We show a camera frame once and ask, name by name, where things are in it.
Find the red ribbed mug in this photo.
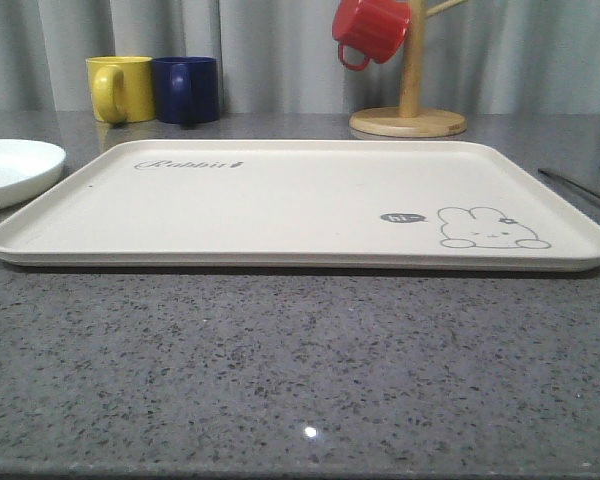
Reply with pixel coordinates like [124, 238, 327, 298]
[332, 0, 412, 71]

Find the cream rabbit serving tray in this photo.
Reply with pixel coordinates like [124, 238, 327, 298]
[0, 140, 600, 271]

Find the wooden mug tree stand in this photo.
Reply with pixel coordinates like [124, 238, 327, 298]
[349, 0, 467, 138]

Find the grey curtain backdrop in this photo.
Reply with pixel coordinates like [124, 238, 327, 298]
[0, 1, 600, 114]

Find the white round plate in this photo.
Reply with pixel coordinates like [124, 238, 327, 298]
[0, 139, 66, 209]

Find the yellow mug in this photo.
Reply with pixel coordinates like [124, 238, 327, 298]
[86, 56, 155, 124]

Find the dark blue mug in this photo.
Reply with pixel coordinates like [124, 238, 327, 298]
[150, 56, 220, 124]

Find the silver metal fork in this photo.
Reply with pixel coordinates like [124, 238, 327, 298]
[538, 168, 600, 200]

